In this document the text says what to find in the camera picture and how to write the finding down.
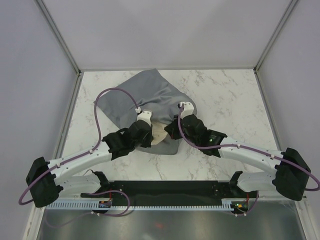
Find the beige pillow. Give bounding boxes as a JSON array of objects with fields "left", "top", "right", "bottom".
[{"left": 151, "top": 121, "right": 168, "bottom": 146}]

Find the grey pillowcase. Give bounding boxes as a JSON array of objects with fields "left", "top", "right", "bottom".
[{"left": 97, "top": 69, "right": 197, "bottom": 155}]

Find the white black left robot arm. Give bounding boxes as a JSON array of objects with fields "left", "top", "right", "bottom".
[{"left": 26, "top": 119, "right": 153, "bottom": 208}]

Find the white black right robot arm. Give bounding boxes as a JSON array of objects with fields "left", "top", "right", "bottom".
[{"left": 164, "top": 114, "right": 311, "bottom": 201}]

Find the metal front panel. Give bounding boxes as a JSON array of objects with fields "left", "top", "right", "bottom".
[{"left": 37, "top": 201, "right": 306, "bottom": 240}]

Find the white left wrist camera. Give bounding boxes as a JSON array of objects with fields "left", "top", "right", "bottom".
[{"left": 136, "top": 110, "right": 152, "bottom": 125}]

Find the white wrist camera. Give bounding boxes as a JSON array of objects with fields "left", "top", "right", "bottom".
[
  {"left": 136, "top": 110, "right": 152, "bottom": 125},
  {"left": 178, "top": 101, "right": 195, "bottom": 119}
]

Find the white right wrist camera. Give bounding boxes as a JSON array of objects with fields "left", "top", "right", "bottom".
[{"left": 178, "top": 101, "right": 195, "bottom": 119}]

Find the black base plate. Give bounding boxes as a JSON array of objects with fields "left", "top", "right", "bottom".
[{"left": 79, "top": 179, "right": 260, "bottom": 208}]

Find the aluminium right side rail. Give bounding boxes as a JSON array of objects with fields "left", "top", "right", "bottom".
[{"left": 253, "top": 69, "right": 282, "bottom": 152}]

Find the aluminium rail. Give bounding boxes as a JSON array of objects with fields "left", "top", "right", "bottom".
[
  {"left": 52, "top": 72, "right": 84, "bottom": 159},
  {"left": 253, "top": 69, "right": 282, "bottom": 152}
]

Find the aluminium left side rail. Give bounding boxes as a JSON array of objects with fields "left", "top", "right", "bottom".
[{"left": 52, "top": 72, "right": 84, "bottom": 159}]

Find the white slotted cable duct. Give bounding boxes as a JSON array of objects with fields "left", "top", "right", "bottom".
[{"left": 45, "top": 199, "right": 236, "bottom": 211}]

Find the aluminium right corner post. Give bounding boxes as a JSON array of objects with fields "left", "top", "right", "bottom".
[{"left": 253, "top": 0, "right": 300, "bottom": 75}]

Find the aluminium corner post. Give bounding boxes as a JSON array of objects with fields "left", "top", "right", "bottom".
[
  {"left": 34, "top": 0, "right": 82, "bottom": 76},
  {"left": 253, "top": 0, "right": 300, "bottom": 75}
]

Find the aluminium left corner post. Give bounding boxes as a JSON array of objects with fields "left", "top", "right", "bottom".
[{"left": 34, "top": 0, "right": 82, "bottom": 76}]

